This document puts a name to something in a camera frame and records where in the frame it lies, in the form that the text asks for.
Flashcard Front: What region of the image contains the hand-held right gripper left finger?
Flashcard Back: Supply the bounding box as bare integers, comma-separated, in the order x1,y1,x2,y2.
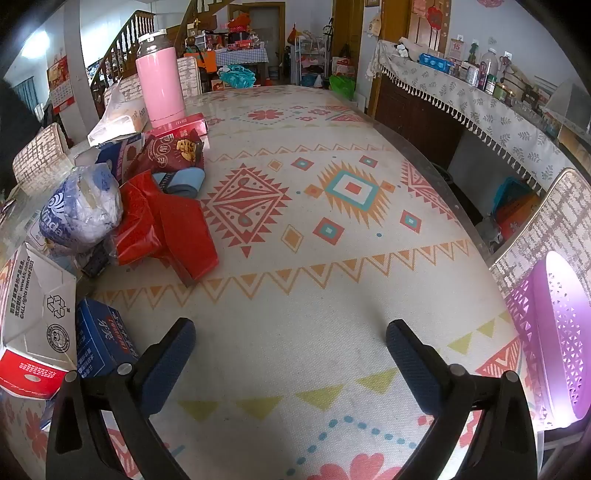
46,318,197,480

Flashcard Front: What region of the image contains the purple plastic basket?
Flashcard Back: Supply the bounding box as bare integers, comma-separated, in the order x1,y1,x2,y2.
503,251,591,428

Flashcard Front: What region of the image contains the patterned tablecloth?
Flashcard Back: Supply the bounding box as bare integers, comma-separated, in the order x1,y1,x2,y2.
0,84,550,480

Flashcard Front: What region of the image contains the green plastic bag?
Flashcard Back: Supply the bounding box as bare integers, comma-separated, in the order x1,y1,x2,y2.
329,74,357,97

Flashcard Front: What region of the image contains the white red carton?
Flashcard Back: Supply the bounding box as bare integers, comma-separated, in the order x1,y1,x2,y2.
0,242,78,400

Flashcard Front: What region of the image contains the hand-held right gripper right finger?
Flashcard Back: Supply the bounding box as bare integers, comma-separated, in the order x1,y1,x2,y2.
385,318,539,480

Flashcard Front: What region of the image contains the blue white box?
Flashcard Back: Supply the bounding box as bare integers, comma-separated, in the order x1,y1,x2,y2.
95,134,145,183

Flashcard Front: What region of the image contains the fringed leaf-print cloth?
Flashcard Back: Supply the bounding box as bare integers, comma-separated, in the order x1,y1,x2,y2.
367,41,591,195

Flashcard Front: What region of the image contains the red wall calendar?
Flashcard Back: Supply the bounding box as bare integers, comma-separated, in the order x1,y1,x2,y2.
47,54,77,114

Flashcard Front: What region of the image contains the dark wooden sideboard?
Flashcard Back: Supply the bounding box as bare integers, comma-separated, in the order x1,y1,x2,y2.
374,76,465,160

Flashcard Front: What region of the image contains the wooden staircase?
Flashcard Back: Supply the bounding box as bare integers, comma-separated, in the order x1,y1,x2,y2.
90,0,232,93

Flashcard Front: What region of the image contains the small blue box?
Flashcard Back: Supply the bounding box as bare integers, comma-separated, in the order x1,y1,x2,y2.
75,298,139,379

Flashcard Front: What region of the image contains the white tissue box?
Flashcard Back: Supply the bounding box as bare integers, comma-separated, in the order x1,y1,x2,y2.
88,86,151,148

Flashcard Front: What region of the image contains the blue wipes pack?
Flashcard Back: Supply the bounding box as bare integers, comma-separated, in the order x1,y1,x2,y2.
419,53,452,73

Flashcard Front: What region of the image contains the woven chair back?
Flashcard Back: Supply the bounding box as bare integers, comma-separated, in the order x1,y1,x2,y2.
488,167,591,301

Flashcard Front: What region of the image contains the teal plastic bag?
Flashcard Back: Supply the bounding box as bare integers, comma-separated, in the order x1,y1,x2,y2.
218,65,258,90

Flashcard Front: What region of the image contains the wooden door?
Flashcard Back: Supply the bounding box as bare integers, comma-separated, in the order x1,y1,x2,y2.
409,0,455,56

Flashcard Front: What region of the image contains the light blue packet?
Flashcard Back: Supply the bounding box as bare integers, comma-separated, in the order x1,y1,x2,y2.
152,167,206,197

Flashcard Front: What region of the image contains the pink thermos bottle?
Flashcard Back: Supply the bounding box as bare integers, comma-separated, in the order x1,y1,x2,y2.
135,28,185,125

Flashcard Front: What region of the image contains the dark red snack bag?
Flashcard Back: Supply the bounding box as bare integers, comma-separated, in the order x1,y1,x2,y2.
127,134,206,183

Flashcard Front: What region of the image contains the white mesh food cover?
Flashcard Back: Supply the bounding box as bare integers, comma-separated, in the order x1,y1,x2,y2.
545,78,591,121

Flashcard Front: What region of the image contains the clear plastic bottle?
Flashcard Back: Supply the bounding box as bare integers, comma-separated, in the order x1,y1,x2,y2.
480,48,500,90

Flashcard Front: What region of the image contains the red flat box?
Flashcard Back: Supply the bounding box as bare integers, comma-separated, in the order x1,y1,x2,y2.
143,112,208,139

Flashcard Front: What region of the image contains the table with checked cloth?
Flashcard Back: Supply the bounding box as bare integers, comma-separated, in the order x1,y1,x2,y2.
215,48,269,65

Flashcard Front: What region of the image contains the blue white tissue pack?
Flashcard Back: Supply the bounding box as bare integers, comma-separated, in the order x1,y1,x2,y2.
45,164,123,252

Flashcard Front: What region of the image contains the chair with patterned cover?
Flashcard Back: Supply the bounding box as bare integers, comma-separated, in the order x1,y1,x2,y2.
177,55,204,96
104,76,144,107
12,122,75,185

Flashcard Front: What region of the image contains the teal orange bag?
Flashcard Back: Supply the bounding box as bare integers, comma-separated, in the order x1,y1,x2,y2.
492,178,541,236

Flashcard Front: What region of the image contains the white wire rack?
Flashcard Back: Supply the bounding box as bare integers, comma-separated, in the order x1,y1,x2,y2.
295,34,331,86

